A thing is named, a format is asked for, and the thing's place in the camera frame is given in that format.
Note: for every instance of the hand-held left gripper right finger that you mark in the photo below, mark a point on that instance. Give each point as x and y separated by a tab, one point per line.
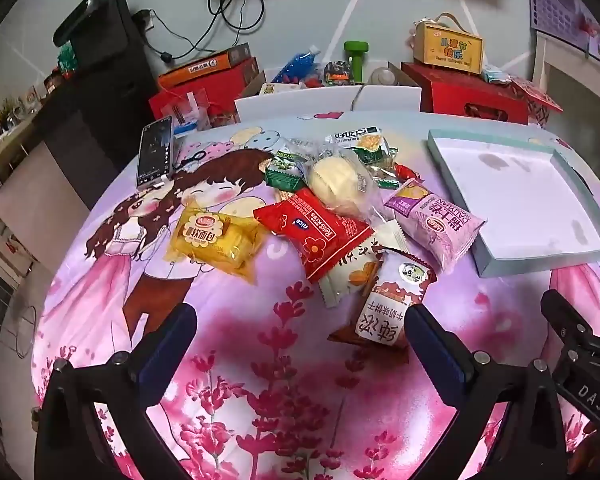
437	345

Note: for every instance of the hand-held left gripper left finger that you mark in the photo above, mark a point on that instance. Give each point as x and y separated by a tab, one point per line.
172	345

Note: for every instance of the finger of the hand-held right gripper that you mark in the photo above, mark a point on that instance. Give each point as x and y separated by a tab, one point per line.
565	317

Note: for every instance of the white brown biscuit packet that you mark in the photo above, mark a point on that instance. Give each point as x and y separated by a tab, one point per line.
390	300

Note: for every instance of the yellow bread packet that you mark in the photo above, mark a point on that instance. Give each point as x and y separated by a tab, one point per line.
205	237

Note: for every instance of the purple snack packet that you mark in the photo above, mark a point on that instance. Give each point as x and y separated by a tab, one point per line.
435	225

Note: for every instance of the white orange-print packet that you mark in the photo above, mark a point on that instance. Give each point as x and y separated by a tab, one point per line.
340	275

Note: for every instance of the pale green box tray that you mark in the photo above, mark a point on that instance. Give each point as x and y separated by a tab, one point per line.
510	195

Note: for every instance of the red snack packet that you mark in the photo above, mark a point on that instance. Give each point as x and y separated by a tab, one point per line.
315	232

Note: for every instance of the red candy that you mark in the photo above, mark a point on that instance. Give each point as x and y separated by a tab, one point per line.
405	172

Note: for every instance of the clear round bun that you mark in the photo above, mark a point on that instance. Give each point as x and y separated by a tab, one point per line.
335	180

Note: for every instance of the green biscuit packet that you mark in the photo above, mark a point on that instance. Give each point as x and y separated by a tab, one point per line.
282	167

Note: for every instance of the white green cookie packet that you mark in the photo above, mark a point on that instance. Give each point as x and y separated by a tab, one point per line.
355	139

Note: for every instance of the printed cartoon blanket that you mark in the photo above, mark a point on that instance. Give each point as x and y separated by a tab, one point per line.
280	385

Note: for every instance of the black scissors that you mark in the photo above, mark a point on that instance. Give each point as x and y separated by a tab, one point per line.
180	165

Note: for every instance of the smartphone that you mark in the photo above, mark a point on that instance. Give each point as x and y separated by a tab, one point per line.
155	152

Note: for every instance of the red patterned paper bag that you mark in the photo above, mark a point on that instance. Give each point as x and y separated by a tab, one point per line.
535	95

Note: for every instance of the blue white flat box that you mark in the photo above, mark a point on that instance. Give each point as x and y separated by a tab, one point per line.
185	129

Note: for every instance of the white shelf unit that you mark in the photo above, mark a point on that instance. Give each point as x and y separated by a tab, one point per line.
570	75

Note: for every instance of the clear plastic box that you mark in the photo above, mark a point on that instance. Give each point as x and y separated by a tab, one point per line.
185	105

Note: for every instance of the pale blue packet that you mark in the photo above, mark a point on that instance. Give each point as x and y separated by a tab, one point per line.
495	74

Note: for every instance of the red gift box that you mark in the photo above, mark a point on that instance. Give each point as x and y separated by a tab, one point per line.
455	90

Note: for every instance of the red cardboard box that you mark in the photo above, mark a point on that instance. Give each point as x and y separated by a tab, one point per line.
230	80

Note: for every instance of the clear plastic bottle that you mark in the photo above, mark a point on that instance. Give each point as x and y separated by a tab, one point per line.
384	76

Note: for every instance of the white cardboard box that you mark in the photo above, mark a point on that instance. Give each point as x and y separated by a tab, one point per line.
300	102

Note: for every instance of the yellow white small carton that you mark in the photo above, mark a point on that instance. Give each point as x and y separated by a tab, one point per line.
275	89

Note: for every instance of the orange box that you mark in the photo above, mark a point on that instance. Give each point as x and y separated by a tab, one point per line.
205	65

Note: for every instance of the black cabinet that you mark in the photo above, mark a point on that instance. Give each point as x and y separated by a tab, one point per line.
105	70

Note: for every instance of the pile of small toys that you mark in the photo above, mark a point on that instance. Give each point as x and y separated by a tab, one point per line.
337	72

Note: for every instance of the green dumbbell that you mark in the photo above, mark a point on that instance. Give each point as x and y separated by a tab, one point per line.
356	62

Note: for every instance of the blue bead bottle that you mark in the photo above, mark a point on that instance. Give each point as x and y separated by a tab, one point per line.
297	62

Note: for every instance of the wall power socket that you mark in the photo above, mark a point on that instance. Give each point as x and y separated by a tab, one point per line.
142	20

